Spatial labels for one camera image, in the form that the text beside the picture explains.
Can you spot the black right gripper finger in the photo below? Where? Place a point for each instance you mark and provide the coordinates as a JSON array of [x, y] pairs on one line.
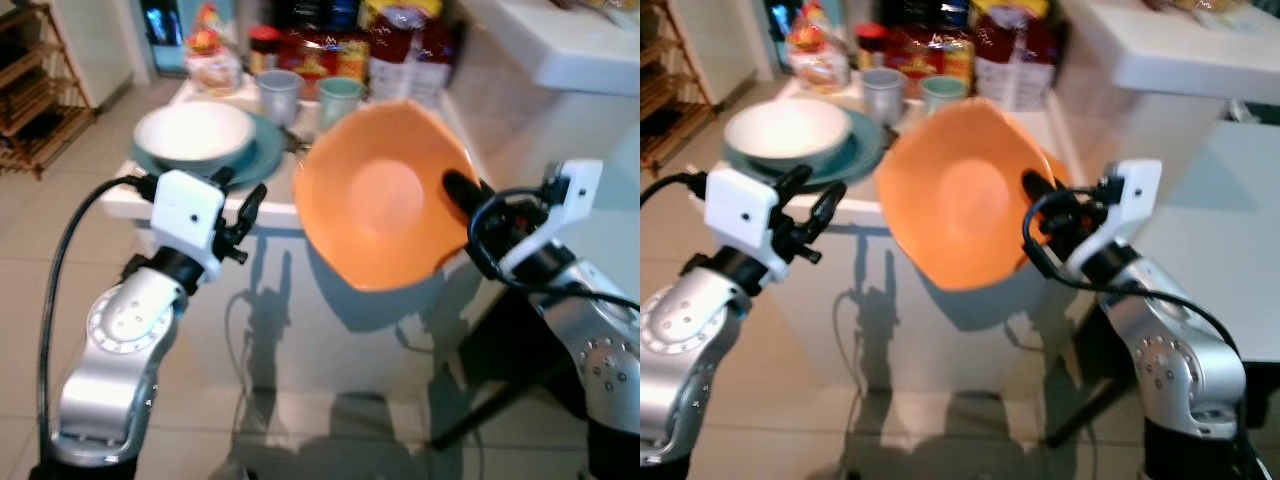
[[1042, 190], [462, 190]]

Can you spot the large orange bowl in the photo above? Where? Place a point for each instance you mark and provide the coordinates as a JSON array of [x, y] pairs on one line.
[[380, 200], [955, 200]]

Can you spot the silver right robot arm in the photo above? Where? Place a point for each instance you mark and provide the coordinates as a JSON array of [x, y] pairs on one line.
[[600, 350], [1170, 360]]

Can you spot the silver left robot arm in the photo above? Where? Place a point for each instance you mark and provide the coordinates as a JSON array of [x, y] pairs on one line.
[[120, 340], [690, 340]]

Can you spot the teal plate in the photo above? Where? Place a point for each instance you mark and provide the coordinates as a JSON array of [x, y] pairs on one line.
[[862, 148], [262, 152]]

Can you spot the white bowl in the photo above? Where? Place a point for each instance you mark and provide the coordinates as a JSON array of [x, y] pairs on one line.
[[195, 132], [788, 130]]

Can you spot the grey cup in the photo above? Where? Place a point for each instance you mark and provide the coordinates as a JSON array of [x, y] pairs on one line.
[[279, 98], [884, 96]]

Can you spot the clear snack bag red print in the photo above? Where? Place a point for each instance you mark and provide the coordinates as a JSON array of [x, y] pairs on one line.
[[212, 55], [818, 50]]

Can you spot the white table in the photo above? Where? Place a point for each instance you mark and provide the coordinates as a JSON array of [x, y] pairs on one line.
[[900, 340], [300, 335]]

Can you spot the red white food bag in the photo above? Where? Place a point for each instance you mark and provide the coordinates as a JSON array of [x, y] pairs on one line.
[[410, 55], [1012, 60]]

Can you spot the jar with red lid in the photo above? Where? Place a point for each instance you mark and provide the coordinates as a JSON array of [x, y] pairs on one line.
[[871, 45], [263, 48]]

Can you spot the pale teal cup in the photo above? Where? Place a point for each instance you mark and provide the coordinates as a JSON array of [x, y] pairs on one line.
[[338, 98], [942, 92]]

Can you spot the wooden shelf rack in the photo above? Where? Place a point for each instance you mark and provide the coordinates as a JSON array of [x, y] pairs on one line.
[[665, 95], [40, 100]]

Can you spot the dark glass door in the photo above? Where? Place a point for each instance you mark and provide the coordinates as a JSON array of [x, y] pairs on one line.
[[780, 22], [165, 35]]

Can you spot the red yellow food package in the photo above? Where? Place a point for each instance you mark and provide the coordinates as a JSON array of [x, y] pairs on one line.
[[320, 58], [930, 55]]

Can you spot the white counter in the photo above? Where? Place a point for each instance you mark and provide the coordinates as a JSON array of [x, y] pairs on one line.
[[570, 45], [1180, 50]]

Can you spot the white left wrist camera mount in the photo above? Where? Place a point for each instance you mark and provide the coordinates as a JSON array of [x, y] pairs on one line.
[[185, 215], [740, 215]]

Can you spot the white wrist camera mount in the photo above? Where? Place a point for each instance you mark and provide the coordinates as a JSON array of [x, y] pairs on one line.
[[740, 215], [570, 200], [185, 215], [1130, 200]]

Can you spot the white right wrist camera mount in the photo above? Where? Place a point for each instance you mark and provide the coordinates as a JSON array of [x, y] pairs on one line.
[[1130, 200], [570, 200]]

